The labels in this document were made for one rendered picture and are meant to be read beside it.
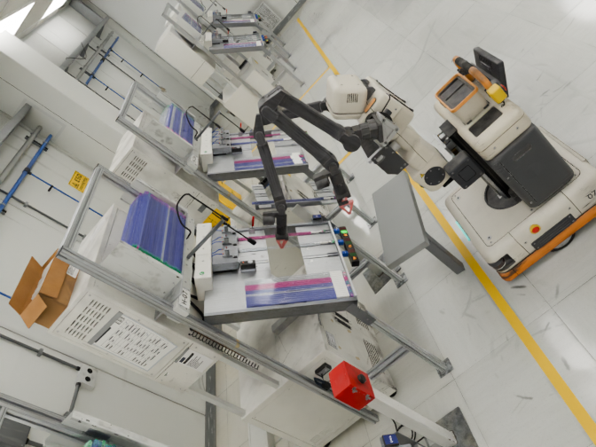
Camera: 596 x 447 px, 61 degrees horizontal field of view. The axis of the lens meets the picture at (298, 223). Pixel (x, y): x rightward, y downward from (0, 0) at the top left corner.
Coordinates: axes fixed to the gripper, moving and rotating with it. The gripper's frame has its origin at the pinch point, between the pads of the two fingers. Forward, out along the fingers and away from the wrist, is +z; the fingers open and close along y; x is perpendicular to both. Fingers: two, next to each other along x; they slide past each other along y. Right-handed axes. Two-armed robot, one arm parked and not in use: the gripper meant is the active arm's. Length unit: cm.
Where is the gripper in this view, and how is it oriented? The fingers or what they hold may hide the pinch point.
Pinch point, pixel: (281, 246)
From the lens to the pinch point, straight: 274.1
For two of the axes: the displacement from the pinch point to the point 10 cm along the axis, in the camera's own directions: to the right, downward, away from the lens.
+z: -0.1, 8.5, 5.3
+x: 9.9, -0.6, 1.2
